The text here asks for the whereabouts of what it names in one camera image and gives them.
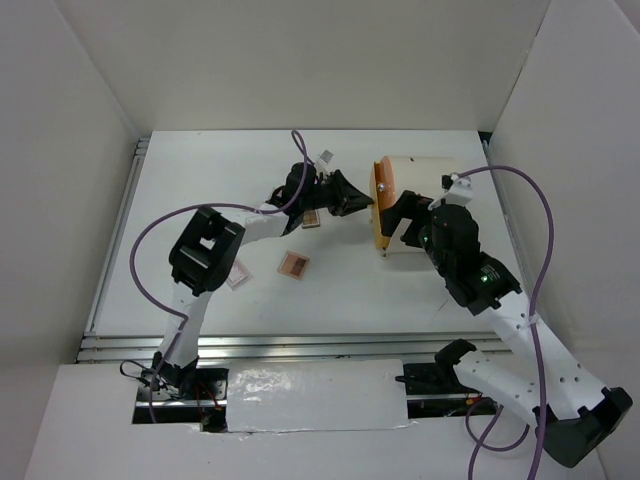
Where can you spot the square four-shade eyeshadow palette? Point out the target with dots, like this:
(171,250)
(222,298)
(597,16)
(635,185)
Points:
(294,265)

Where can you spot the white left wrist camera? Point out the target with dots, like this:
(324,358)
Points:
(322,162)

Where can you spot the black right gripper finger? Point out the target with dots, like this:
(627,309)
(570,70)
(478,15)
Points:
(412,237)
(404,208)

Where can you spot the orange top drawer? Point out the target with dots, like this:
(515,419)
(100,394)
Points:
(384,182)

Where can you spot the cream cylindrical drawer organizer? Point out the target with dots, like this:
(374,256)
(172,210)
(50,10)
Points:
(421,175)

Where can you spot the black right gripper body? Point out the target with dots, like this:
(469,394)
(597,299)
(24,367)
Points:
(423,205)

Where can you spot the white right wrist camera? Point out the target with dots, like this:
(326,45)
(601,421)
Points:
(457,190)

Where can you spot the orange drawer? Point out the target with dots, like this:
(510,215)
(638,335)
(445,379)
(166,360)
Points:
(384,182)
(380,203)

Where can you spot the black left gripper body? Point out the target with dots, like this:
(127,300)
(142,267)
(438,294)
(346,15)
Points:
(329,194)

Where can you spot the white foil-taped cover panel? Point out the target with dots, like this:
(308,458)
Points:
(318,396)

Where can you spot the clear pink nails box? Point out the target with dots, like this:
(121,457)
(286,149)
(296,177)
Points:
(238,275)

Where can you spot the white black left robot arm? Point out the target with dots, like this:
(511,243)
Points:
(203,256)

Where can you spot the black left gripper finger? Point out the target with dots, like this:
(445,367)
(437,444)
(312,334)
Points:
(352,204)
(347,192)

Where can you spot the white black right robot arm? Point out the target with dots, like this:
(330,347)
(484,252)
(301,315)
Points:
(571,409)

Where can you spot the brown multi-shade eyeshadow palette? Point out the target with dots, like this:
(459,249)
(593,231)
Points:
(311,219)

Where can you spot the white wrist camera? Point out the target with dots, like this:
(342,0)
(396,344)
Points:
(457,190)
(322,162)

